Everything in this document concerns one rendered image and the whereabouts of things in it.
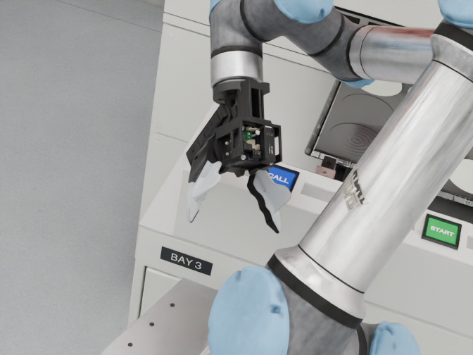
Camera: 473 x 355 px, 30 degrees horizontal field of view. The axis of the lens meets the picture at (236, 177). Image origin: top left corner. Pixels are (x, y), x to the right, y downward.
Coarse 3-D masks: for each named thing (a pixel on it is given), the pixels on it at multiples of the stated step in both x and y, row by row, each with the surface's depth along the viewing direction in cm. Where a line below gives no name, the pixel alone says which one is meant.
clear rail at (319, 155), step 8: (312, 152) 154; (320, 152) 154; (336, 160) 153; (344, 160) 153; (352, 168) 153; (440, 192) 150; (448, 192) 151; (448, 200) 151; (456, 200) 150; (464, 200) 150; (472, 200) 150
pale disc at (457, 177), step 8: (464, 160) 159; (472, 160) 160; (456, 168) 157; (464, 168) 157; (472, 168) 158; (456, 176) 155; (464, 176) 155; (472, 176) 156; (456, 184) 153; (464, 184) 154; (472, 184) 154; (472, 192) 152
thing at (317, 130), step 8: (336, 80) 172; (336, 88) 170; (328, 96) 168; (328, 104) 165; (328, 112) 164; (320, 120) 161; (320, 128) 159; (312, 136) 157; (312, 144) 155; (304, 152) 154
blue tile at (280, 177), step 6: (270, 168) 138; (276, 168) 138; (270, 174) 137; (276, 174) 137; (282, 174) 137; (288, 174) 137; (294, 174) 138; (276, 180) 136; (282, 180) 136; (288, 180) 136; (288, 186) 135
